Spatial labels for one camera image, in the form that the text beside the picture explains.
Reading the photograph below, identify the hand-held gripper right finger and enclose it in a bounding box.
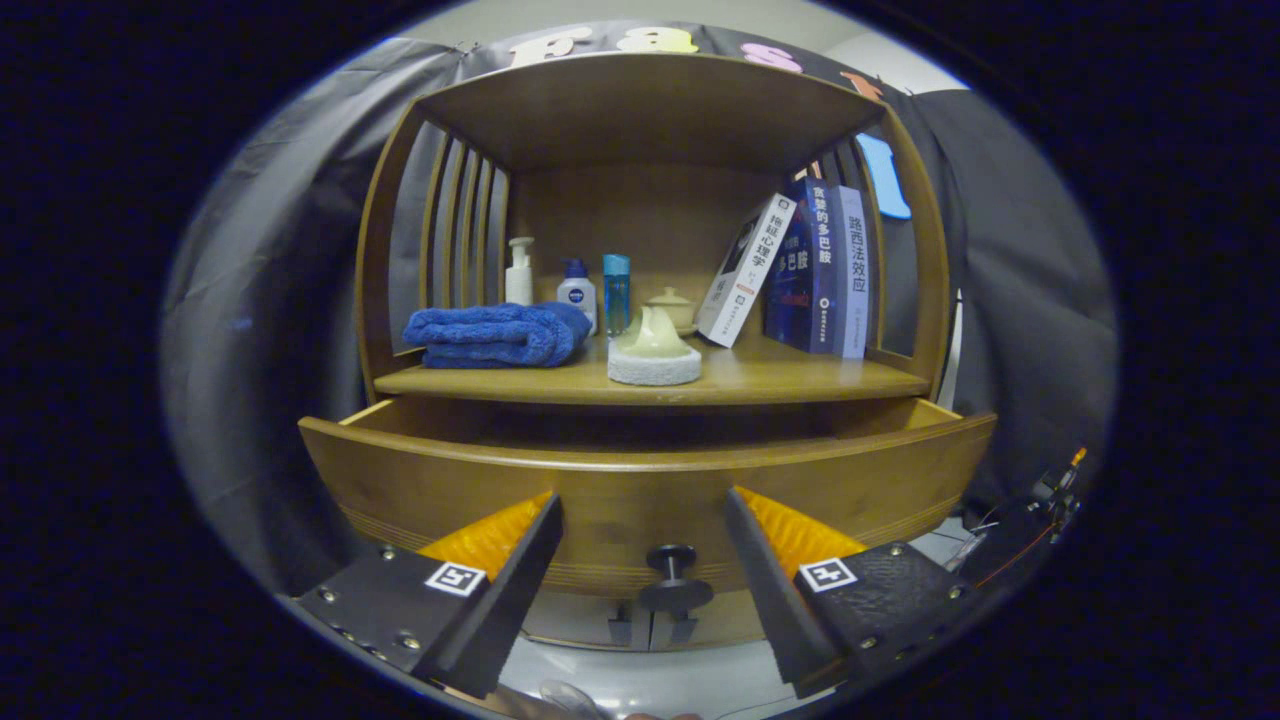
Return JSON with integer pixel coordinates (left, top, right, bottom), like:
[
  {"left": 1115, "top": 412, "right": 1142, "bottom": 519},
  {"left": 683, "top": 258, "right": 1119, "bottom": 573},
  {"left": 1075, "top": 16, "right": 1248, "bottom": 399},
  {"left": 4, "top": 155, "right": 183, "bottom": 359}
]
[{"left": 723, "top": 487, "right": 986, "bottom": 699}]

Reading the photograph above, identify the grey shoe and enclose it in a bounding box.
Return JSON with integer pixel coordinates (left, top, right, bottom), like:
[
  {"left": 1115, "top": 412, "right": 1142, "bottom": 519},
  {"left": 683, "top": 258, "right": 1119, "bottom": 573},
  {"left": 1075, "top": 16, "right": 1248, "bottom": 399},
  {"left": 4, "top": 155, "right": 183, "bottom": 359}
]
[{"left": 540, "top": 680, "right": 613, "bottom": 719}]

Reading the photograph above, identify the light blue book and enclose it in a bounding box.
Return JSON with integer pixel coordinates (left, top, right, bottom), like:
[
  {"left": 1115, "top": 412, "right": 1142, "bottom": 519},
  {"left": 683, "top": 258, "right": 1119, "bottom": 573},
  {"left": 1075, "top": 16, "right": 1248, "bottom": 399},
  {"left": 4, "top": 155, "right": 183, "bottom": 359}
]
[{"left": 830, "top": 185, "right": 871, "bottom": 360}]

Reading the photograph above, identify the cream brush with white base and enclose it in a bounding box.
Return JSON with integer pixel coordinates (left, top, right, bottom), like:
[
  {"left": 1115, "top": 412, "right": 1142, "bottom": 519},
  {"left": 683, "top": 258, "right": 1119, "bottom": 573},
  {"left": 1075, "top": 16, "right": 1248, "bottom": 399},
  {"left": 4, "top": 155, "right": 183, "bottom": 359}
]
[{"left": 607, "top": 305, "right": 703, "bottom": 387}]

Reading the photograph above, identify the white pump bottle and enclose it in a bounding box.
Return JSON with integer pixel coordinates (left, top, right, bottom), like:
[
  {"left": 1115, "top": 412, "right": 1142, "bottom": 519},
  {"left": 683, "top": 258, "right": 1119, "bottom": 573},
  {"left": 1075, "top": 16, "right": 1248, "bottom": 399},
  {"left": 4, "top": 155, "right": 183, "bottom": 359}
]
[{"left": 504, "top": 237, "right": 536, "bottom": 307}]

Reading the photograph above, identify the white book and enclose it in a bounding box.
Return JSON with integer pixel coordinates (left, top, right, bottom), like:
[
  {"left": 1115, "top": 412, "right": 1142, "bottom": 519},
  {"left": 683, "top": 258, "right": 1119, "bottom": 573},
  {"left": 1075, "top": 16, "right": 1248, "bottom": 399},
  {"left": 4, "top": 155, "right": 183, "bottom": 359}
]
[{"left": 696, "top": 193, "right": 798, "bottom": 349}]

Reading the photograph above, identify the tangle of thin cables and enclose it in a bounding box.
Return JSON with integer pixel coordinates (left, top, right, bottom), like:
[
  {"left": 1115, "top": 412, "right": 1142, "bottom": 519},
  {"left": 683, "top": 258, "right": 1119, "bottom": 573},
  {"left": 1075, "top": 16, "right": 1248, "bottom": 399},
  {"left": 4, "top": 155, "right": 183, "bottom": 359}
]
[{"left": 940, "top": 500, "right": 1011, "bottom": 573}]

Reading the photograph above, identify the blue folded towel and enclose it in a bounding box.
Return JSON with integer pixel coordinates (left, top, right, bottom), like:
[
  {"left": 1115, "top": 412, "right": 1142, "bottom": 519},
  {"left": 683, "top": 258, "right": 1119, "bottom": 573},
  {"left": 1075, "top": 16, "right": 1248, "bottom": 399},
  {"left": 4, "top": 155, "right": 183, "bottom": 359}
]
[{"left": 403, "top": 302, "right": 593, "bottom": 370}]

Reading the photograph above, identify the clear blue bottle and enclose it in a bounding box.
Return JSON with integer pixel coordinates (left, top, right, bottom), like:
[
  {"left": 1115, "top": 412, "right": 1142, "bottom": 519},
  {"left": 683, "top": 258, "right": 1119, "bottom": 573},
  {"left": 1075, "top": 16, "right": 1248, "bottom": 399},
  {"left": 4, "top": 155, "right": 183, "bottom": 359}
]
[{"left": 602, "top": 253, "right": 633, "bottom": 338}]

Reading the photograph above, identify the white lotion bottle blue cap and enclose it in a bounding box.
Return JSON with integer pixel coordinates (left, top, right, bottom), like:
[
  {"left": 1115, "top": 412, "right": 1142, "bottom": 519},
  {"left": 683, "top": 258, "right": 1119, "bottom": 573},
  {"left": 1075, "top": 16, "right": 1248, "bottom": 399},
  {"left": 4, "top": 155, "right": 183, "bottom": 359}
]
[{"left": 557, "top": 259, "right": 598, "bottom": 336}]

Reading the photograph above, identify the cream lidded teacup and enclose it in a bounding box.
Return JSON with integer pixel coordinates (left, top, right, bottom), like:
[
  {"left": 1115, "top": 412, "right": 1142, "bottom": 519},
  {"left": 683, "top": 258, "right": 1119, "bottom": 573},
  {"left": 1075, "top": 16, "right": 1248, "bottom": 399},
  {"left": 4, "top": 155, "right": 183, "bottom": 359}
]
[{"left": 645, "top": 287, "right": 698, "bottom": 338}]

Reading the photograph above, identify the wooden drawer with black knob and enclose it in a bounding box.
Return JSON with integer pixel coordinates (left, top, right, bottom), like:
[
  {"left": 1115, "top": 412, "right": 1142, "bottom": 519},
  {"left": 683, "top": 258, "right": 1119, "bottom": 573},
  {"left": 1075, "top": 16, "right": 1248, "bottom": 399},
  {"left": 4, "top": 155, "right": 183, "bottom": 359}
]
[{"left": 298, "top": 395, "right": 998, "bottom": 613}]

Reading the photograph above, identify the black device with orange tip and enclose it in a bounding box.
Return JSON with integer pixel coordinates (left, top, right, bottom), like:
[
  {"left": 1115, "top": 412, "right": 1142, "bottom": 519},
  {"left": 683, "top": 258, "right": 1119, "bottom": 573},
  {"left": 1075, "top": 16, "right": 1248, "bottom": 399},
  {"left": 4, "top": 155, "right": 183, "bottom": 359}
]
[{"left": 1025, "top": 447, "right": 1091, "bottom": 546}]

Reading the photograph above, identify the dark blue book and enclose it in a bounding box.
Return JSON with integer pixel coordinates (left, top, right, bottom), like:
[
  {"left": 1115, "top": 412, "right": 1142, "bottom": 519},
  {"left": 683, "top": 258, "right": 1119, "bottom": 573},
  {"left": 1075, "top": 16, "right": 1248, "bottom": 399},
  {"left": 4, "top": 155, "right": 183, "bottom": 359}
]
[{"left": 764, "top": 178, "right": 839, "bottom": 354}]

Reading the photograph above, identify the wooden countertop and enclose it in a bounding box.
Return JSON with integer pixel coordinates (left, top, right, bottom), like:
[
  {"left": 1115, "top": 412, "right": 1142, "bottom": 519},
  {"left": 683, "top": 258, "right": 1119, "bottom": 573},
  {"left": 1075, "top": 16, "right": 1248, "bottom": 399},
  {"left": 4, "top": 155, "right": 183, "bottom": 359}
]
[{"left": 372, "top": 330, "right": 933, "bottom": 407}]

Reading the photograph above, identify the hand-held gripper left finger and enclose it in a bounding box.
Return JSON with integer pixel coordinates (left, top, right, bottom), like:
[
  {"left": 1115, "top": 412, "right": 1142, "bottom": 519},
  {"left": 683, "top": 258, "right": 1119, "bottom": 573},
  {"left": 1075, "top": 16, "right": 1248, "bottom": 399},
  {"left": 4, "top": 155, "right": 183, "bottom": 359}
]
[{"left": 298, "top": 492, "right": 564, "bottom": 699}]

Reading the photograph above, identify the wooden cabinet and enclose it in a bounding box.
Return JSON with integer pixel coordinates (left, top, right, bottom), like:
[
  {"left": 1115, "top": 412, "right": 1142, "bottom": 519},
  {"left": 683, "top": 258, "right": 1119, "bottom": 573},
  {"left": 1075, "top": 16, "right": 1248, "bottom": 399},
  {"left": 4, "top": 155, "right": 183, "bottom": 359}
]
[{"left": 298, "top": 50, "right": 998, "bottom": 653}]

